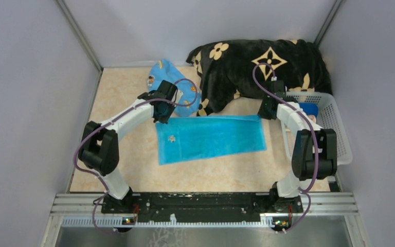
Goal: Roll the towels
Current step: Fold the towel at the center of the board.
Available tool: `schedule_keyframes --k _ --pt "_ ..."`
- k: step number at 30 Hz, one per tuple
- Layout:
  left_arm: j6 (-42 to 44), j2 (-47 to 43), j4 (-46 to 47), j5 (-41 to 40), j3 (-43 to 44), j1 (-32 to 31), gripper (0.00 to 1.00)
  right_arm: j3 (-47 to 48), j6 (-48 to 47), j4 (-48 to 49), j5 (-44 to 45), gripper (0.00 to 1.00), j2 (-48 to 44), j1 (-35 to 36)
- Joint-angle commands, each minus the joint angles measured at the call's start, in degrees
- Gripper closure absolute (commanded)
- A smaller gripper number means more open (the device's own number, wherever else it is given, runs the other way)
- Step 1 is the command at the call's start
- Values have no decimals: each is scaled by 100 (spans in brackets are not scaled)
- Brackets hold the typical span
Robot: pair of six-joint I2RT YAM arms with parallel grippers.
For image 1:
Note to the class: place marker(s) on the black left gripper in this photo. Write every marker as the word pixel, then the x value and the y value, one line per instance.
pixel 164 119

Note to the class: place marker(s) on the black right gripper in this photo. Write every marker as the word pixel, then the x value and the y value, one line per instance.
pixel 262 113

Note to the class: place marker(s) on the teal small cloth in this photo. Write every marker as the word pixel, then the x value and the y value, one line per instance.
pixel 185 139

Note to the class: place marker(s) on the dark blue towel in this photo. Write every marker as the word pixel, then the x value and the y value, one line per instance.
pixel 309 108

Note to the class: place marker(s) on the grey orange printed cloth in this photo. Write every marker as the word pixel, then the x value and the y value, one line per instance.
pixel 312 118

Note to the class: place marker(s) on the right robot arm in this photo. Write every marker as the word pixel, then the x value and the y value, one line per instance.
pixel 314 154

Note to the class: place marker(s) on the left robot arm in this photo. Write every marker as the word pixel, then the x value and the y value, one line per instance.
pixel 99 149

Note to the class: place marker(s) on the light blue printed towel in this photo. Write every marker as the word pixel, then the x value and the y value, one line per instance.
pixel 165 70

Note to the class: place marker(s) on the black floral plush blanket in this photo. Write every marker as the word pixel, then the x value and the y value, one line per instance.
pixel 236 68

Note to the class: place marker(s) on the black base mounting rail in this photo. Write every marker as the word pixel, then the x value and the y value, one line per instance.
pixel 200 208

